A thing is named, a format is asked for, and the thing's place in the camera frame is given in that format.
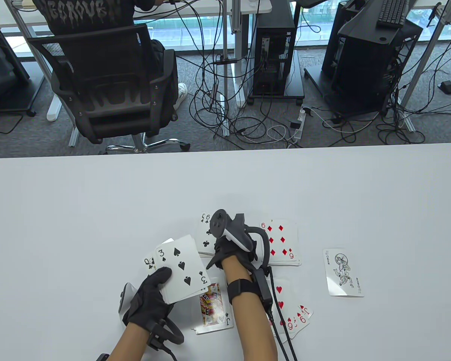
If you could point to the person's left hand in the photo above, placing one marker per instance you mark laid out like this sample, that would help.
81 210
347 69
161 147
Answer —
148 308

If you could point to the person's right hand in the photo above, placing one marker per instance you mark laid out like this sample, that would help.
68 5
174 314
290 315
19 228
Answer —
225 252

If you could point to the pile of clubs cards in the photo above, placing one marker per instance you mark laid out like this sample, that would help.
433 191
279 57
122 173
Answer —
204 238

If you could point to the deck of playing cards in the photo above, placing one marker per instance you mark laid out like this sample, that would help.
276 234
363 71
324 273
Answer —
184 267

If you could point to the pile of diamonds cards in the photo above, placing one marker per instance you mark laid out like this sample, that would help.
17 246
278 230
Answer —
285 240

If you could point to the pile of spades cards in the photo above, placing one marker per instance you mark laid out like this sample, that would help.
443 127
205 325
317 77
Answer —
214 312

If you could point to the pile of hearts cards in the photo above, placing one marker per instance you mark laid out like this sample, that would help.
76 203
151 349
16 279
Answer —
291 304

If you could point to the joker playing card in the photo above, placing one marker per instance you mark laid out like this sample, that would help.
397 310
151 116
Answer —
344 272

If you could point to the person's right forearm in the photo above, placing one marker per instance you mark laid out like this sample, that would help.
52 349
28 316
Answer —
253 331

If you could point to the black left forearm sensor unit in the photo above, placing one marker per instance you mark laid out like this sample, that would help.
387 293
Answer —
102 357

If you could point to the person's left forearm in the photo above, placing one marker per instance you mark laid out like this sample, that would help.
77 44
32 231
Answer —
127 345

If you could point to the black right forearm battery pack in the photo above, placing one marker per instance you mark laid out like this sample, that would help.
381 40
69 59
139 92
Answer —
262 287

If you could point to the grey right hand controller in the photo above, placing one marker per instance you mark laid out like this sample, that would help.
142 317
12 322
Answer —
233 229

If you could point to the grey hand controller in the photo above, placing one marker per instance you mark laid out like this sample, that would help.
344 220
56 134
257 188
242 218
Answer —
233 229
124 297

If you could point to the grey left hand controller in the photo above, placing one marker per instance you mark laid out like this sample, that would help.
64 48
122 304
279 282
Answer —
124 297

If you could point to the white power strip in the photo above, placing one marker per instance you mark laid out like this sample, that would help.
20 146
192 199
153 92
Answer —
300 131

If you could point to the black power adapter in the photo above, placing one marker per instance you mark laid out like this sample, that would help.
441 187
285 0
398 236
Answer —
295 124

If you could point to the black mesh office chair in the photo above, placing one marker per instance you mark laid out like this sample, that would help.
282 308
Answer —
109 113

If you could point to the black tower cart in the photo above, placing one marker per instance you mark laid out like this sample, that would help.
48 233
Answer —
295 82

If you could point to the black equipment stand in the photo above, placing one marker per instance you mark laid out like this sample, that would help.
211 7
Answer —
360 75

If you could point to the black computer tower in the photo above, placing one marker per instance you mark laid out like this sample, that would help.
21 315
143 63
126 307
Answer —
274 22

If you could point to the black rolling cabinet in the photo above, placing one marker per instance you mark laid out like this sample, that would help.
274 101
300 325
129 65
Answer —
3 75

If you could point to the black foot pedal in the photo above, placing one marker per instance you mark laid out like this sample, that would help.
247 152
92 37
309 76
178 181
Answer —
446 86

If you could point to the black keyboard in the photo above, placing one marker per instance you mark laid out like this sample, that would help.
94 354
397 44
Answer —
392 13

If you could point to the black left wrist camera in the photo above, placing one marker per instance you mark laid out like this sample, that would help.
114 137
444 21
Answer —
154 338

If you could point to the aluminium desk frame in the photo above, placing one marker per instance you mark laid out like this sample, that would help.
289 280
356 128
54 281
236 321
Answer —
421 64

